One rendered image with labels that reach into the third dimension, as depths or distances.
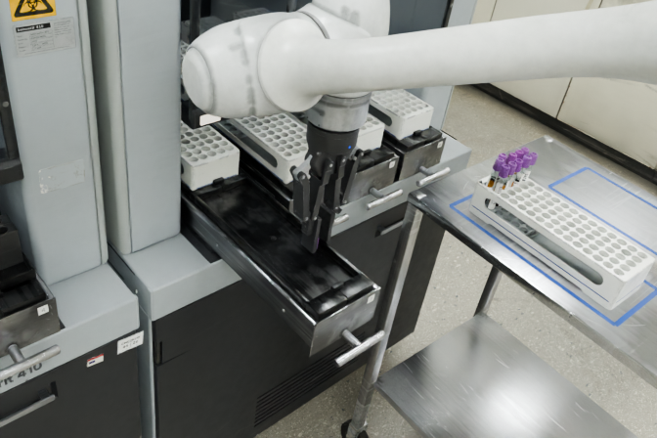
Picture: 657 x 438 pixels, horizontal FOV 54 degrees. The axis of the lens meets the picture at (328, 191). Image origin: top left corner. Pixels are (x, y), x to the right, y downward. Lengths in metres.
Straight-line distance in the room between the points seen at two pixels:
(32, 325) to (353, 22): 0.60
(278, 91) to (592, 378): 1.68
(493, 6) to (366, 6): 2.68
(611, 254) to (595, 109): 2.20
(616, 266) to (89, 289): 0.82
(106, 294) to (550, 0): 2.65
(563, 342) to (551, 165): 0.95
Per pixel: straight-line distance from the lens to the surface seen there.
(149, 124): 1.01
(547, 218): 1.16
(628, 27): 0.63
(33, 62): 0.89
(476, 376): 1.67
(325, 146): 0.91
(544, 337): 2.25
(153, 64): 0.97
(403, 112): 1.38
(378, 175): 1.31
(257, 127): 1.24
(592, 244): 1.13
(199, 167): 1.13
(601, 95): 3.26
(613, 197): 1.40
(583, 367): 2.23
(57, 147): 0.96
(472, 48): 0.64
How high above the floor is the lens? 1.50
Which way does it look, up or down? 36 degrees down
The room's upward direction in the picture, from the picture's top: 9 degrees clockwise
